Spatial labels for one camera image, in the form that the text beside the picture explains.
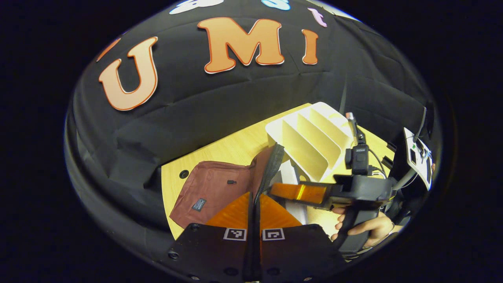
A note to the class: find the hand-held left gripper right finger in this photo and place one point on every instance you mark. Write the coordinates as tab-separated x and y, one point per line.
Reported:
290	255

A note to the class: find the white electronics box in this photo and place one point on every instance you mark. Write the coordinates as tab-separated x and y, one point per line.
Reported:
418	161

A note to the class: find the white spine book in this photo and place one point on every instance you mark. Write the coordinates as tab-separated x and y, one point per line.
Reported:
290	175

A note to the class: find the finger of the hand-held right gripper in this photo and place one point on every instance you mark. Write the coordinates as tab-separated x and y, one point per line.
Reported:
298	192

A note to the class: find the black backdrop cloth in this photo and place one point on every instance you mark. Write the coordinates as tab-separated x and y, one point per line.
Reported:
235	102

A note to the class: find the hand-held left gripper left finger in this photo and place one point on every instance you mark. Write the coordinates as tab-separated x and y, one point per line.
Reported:
249	220

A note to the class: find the maroon schoolbag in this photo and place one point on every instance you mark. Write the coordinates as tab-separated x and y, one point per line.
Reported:
220	188

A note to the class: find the white plastic bookshelf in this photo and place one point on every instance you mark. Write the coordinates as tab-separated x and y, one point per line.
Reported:
314	145

